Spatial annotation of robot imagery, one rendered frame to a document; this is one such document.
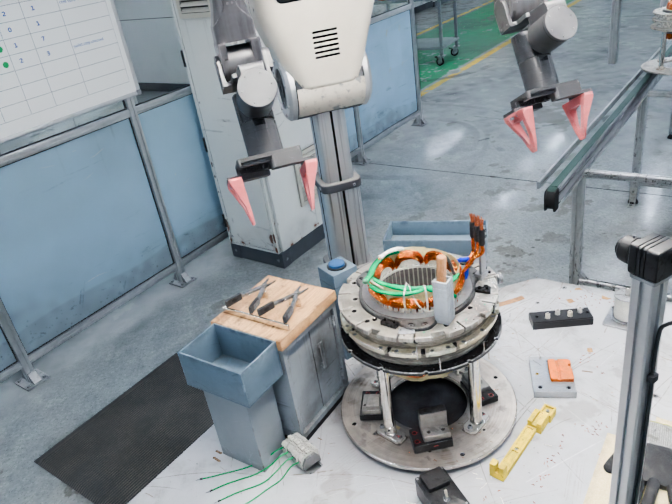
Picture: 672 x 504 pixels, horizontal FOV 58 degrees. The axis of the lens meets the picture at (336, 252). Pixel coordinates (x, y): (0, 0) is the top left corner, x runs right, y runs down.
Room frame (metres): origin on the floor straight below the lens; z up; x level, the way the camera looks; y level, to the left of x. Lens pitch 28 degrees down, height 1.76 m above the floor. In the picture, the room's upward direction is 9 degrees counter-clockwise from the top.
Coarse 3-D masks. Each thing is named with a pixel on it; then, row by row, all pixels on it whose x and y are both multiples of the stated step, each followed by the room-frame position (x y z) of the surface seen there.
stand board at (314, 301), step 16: (272, 288) 1.18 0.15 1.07; (288, 288) 1.17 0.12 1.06; (304, 288) 1.16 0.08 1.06; (320, 288) 1.15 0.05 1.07; (240, 304) 1.14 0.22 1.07; (288, 304) 1.11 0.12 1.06; (304, 304) 1.09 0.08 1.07; (320, 304) 1.09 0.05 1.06; (224, 320) 1.08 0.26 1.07; (240, 320) 1.07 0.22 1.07; (288, 320) 1.04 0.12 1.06; (304, 320) 1.04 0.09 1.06; (272, 336) 1.00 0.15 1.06; (288, 336) 0.99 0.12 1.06
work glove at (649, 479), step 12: (648, 432) 0.86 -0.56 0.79; (660, 432) 0.85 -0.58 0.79; (648, 444) 0.82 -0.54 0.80; (660, 444) 0.82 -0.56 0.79; (612, 456) 0.81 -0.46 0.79; (648, 456) 0.79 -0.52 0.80; (660, 456) 0.79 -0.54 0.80; (648, 468) 0.76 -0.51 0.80; (660, 468) 0.76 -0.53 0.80; (648, 480) 0.74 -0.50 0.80; (660, 480) 0.74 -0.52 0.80; (648, 492) 0.71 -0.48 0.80
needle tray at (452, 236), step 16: (400, 224) 1.42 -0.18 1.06; (416, 224) 1.40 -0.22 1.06; (432, 224) 1.39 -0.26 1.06; (448, 224) 1.38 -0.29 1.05; (464, 224) 1.36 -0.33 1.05; (384, 240) 1.33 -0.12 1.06; (400, 240) 1.31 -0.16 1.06; (416, 240) 1.30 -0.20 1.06; (432, 240) 1.29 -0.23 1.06; (448, 240) 1.27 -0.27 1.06; (464, 240) 1.26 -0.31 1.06
